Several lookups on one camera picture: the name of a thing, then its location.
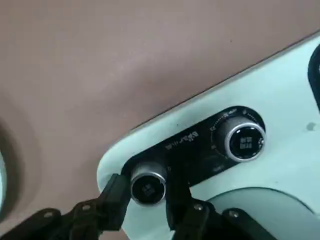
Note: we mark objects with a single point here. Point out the mint green plate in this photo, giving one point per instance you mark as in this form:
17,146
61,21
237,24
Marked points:
2,180

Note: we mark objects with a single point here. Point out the mint green cooking machine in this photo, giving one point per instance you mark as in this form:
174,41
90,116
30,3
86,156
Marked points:
275,100

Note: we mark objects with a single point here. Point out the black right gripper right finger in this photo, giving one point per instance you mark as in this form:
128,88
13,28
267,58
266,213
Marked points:
182,215

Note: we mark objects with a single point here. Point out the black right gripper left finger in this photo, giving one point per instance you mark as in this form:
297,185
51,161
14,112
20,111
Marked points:
115,200

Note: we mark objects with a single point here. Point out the silver black control knob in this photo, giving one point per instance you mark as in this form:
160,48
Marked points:
246,143
147,190

